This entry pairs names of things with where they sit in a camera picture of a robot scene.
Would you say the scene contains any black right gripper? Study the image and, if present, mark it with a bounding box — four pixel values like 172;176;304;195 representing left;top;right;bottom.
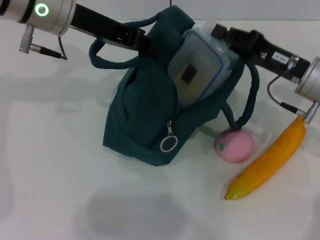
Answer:
211;23;313;82

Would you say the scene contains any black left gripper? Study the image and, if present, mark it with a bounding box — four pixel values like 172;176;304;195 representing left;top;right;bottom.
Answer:
71;3;173;60

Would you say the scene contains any clear plastic food container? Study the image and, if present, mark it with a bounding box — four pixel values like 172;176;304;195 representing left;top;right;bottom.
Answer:
166;19;241;107

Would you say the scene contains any dark teal fabric lunch bag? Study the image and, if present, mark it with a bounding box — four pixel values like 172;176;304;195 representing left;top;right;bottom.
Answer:
88;5;261;167

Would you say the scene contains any pink toy peach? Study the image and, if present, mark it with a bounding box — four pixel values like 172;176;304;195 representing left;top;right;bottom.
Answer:
213;128;255;164

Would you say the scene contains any yellow toy banana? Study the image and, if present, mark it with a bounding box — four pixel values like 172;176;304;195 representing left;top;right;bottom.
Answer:
223;116;307;201

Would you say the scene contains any right arm cable with plug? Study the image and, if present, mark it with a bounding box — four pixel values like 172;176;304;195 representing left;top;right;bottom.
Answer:
266;74;320;125

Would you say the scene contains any arm cable with plug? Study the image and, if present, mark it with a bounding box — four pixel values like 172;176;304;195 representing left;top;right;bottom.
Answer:
19;24;68;61
266;74;320;125

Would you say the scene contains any left arm cable with plug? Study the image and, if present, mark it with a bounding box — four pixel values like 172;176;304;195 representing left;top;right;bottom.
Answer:
19;24;68;61

